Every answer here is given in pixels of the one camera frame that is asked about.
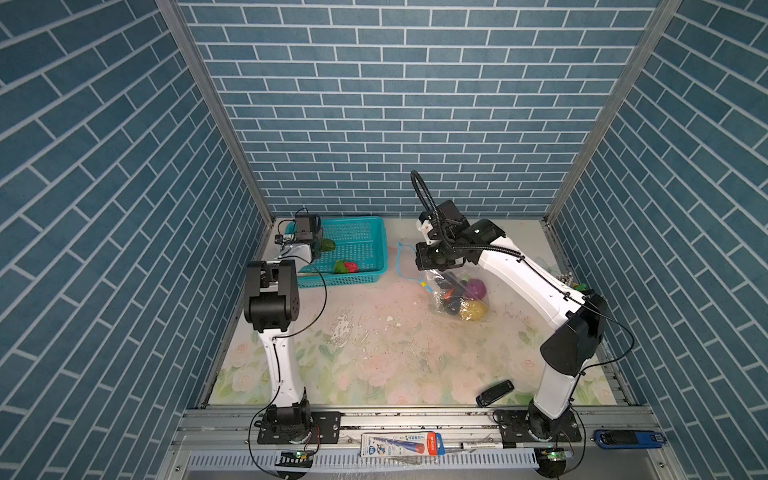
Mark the purple toy onion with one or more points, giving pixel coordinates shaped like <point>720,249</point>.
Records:
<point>475,289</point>

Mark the blue black handheld tool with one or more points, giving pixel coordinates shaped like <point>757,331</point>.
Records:
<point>629,439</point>

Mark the green yellow toy corn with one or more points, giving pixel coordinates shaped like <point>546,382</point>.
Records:
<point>327,245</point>

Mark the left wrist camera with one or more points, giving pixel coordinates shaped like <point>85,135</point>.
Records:
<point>304,228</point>

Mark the yellow toy lemon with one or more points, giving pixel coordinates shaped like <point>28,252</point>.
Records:
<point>473,310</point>

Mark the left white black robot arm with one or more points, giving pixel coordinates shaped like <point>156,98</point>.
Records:
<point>271,305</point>

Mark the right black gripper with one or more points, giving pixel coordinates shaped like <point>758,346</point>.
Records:
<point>423,260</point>

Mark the clear zip top bag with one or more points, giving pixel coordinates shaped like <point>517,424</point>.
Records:
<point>446,288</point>

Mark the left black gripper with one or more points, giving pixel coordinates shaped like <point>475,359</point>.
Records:
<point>316,235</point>

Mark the aluminium mounting rail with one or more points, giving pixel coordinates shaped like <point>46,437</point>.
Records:
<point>222,443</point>

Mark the black remote control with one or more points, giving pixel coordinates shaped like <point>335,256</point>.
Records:
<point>494,393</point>

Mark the teal plastic basket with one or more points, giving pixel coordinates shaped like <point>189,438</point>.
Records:
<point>360,240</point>

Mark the red white blue package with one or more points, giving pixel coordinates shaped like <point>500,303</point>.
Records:
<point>408,444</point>

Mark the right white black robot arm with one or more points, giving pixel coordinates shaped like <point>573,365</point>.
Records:
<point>578,320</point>

